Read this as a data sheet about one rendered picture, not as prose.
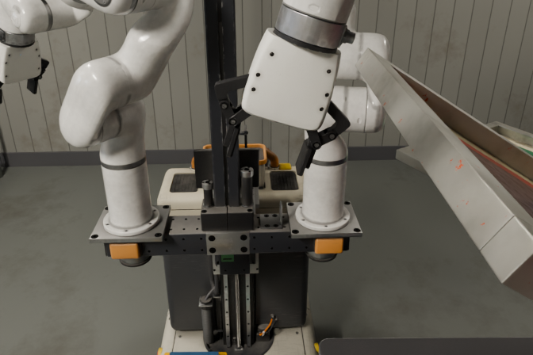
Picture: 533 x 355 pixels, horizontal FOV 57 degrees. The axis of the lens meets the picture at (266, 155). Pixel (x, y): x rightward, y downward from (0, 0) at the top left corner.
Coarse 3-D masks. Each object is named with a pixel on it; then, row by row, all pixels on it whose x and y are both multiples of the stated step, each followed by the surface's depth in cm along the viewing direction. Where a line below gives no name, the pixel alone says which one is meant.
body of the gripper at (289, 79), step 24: (264, 48) 54; (288, 48) 53; (312, 48) 52; (336, 48) 54; (264, 72) 55; (288, 72) 54; (312, 72) 54; (336, 72) 55; (264, 96) 56; (288, 96) 56; (312, 96) 56; (288, 120) 57; (312, 120) 57
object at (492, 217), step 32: (384, 64) 76; (384, 96) 68; (416, 96) 65; (416, 128) 55; (448, 128) 55; (480, 128) 88; (448, 160) 46; (512, 160) 90; (448, 192) 44; (480, 192) 40; (480, 224) 38; (512, 224) 35; (512, 256) 34; (512, 288) 34
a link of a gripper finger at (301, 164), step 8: (320, 136) 60; (328, 136) 60; (336, 136) 60; (304, 144) 61; (304, 152) 60; (312, 152) 60; (304, 160) 60; (312, 160) 61; (296, 168) 62; (304, 168) 60
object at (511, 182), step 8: (464, 144) 80; (472, 152) 77; (480, 152) 83; (480, 160) 75; (488, 160) 80; (488, 168) 73; (496, 168) 78; (504, 168) 84; (496, 176) 71; (504, 176) 76; (512, 176) 81; (504, 184) 69; (512, 184) 74; (520, 184) 79; (528, 184) 85; (512, 192) 68; (520, 192) 72; (528, 192) 76; (520, 200) 65; (528, 200) 69
